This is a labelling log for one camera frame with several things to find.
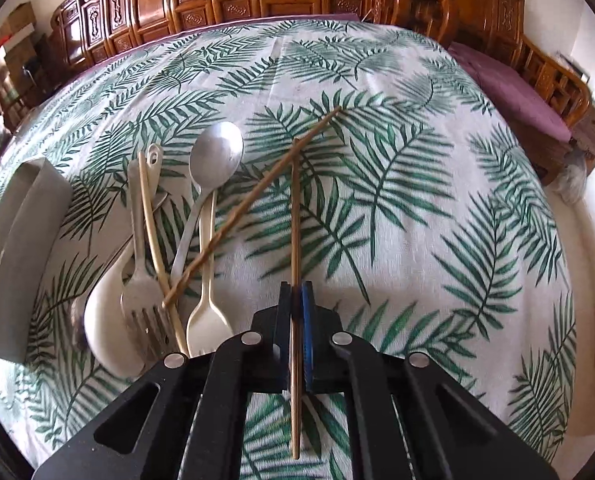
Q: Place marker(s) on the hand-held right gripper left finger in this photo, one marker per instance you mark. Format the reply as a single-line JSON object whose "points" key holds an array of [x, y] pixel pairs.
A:
{"points": [[286, 320]]}

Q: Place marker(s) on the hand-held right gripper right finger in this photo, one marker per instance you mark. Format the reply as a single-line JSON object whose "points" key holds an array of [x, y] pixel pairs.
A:
{"points": [[307, 330]]}

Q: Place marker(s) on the small cream plastic spoon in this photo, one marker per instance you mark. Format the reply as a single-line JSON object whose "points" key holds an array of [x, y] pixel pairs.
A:
{"points": [[207, 325]]}

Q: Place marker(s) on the plain brown wooden chopstick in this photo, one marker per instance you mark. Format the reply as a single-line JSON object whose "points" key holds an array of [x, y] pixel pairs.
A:
{"points": [[295, 210]]}

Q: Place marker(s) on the twisted brown wooden chopstick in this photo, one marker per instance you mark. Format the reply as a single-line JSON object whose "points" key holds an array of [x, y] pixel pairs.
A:
{"points": [[257, 195]]}

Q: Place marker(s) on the cream chopstick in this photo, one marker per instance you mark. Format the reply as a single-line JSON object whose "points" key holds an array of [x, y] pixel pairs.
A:
{"points": [[152, 230]]}

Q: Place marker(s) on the metal spoon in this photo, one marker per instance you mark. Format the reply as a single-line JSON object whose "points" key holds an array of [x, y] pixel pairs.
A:
{"points": [[217, 152]]}

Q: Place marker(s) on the large cream plastic spoon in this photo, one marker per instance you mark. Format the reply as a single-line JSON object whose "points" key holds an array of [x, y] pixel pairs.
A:
{"points": [[104, 330]]}

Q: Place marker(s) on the grey rectangular tray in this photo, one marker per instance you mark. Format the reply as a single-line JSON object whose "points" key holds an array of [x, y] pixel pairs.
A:
{"points": [[27, 240]]}

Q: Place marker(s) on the leaf print tablecloth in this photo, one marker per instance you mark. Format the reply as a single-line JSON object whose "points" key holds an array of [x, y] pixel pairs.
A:
{"points": [[402, 240]]}

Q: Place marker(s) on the grey plastic bag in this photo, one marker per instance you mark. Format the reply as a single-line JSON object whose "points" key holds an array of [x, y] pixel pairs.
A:
{"points": [[572, 177]]}

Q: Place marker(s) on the wooden armchair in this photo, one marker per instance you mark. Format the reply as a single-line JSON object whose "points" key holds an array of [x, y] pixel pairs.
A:
{"points": [[417, 5]]}

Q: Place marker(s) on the dark wooden chair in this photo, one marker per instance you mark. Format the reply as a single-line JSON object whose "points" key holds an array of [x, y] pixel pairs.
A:
{"points": [[12, 90]]}

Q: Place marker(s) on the carved wooden side sofa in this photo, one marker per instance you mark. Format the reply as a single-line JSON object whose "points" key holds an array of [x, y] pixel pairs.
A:
{"points": [[507, 15]]}

